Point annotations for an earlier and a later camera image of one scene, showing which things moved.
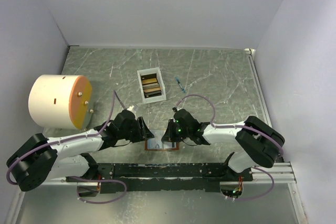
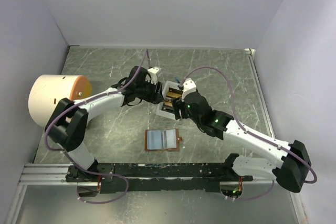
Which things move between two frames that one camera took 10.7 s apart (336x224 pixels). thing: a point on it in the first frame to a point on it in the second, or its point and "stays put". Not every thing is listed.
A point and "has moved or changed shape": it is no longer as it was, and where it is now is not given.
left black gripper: x=146 y=132 to x=155 y=98
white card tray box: x=152 y=85 has moved or changed shape
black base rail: x=163 y=178 stays put
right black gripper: x=169 y=136 to x=176 y=102
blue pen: x=180 y=84 stays put
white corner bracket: x=250 y=51 stays put
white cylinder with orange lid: x=63 y=101 stays put
